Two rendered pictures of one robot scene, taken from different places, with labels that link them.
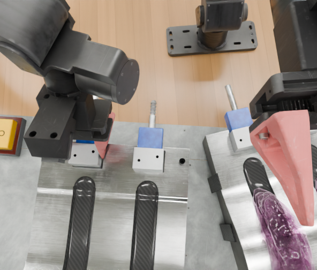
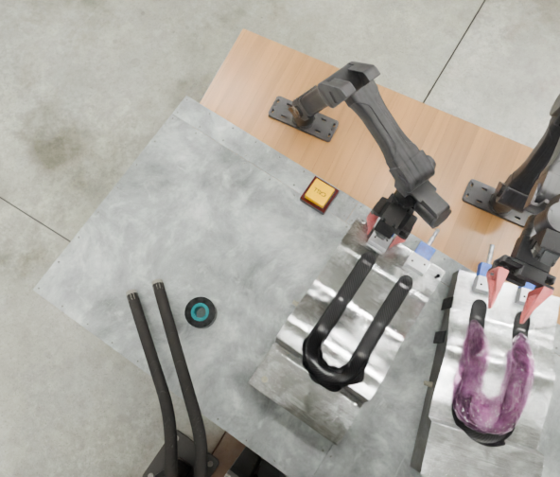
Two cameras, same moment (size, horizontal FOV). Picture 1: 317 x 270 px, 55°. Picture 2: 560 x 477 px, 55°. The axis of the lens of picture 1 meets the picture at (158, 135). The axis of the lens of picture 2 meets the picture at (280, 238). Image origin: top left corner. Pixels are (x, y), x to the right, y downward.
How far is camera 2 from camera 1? 0.87 m
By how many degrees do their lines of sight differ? 7
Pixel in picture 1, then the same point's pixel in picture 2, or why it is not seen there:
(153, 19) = (464, 166)
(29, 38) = (414, 183)
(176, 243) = (408, 321)
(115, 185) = (388, 268)
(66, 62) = (419, 197)
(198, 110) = (462, 250)
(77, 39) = (429, 187)
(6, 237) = (292, 262)
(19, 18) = (416, 173)
